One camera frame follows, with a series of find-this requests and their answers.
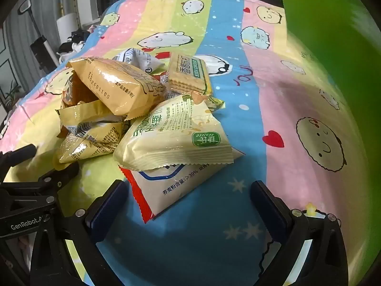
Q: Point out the striped cartoon printed blanket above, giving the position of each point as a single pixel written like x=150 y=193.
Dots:
x=253 y=125

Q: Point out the small pale yellow packet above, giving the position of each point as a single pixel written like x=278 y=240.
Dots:
x=215 y=103

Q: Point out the dark clothes pile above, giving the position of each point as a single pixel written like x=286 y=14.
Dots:
x=74 y=40

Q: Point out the silver white snack packet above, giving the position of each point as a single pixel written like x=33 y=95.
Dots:
x=138 y=59

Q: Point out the pale yellow packet green label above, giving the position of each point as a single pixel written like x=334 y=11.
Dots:
x=172 y=137

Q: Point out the green cardboard box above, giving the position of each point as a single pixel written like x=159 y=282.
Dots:
x=327 y=20

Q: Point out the beige packet with red edges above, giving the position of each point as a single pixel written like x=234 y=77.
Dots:
x=166 y=187

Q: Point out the white cylindrical bin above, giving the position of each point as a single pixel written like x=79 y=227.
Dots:
x=67 y=26

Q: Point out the small gold snack packet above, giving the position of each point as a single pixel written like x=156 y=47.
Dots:
x=86 y=113
x=80 y=149

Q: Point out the large golden snack packet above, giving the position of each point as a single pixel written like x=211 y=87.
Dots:
x=116 y=86

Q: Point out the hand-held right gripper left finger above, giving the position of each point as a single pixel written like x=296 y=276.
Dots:
x=102 y=214

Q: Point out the cracker packet with green stripe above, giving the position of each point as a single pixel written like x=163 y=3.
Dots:
x=186 y=70

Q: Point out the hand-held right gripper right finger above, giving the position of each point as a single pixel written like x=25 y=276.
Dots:
x=269 y=211

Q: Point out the potted plant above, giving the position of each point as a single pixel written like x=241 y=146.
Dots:
x=12 y=92

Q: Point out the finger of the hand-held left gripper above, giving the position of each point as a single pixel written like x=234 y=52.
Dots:
x=64 y=174
x=20 y=152

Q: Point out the orange snack packet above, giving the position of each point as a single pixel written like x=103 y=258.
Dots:
x=71 y=93

